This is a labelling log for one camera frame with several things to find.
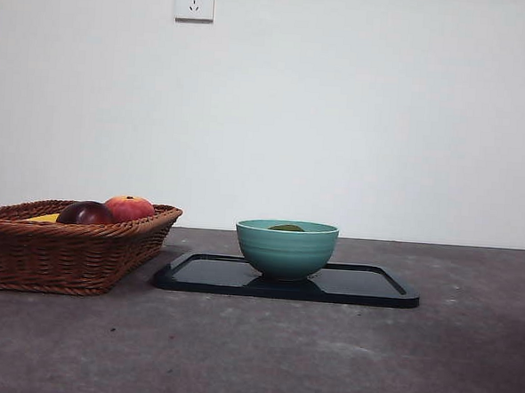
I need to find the green avocado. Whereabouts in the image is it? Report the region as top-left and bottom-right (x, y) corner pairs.
(267, 221), (306, 233)

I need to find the teal ribbed bowl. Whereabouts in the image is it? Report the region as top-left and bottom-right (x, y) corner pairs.
(231, 217), (341, 285)

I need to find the red apple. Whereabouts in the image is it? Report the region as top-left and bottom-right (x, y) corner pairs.
(103, 193), (157, 226)

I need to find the black rectangular tray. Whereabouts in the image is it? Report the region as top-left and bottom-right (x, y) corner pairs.
(150, 250), (423, 310)

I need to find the dark purple plum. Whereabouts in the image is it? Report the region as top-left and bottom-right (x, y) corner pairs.
(55, 198), (116, 228)

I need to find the brown wicker basket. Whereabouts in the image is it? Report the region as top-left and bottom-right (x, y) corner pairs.
(0, 194), (184, 302)

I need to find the yellow fruit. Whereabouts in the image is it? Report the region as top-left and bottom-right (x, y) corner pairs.
(22, 211), (61, 224)

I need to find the white wall socket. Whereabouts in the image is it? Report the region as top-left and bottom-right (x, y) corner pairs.
(174, 0), (215, 24)

